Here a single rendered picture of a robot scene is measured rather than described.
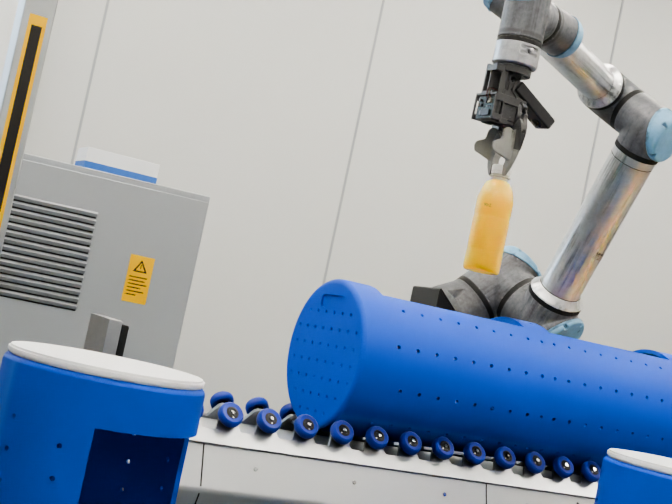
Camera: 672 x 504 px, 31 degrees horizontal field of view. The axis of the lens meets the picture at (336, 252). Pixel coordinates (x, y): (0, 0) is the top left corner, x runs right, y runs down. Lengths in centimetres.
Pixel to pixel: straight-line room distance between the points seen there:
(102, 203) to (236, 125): 150
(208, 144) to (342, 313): 294
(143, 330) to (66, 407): 218
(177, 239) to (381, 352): 170
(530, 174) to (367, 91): 86
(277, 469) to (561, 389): 62
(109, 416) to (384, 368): 71
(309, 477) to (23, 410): 68
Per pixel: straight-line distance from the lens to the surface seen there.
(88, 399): 161
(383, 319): 220
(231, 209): 513
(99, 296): 376
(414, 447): 227
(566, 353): 247
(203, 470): 206
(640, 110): 302
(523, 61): 241
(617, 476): 211
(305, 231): 521
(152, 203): 378
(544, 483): 248
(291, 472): 214
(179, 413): 166
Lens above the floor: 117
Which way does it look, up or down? 3 degrees up
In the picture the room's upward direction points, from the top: 12 degrees clockwise
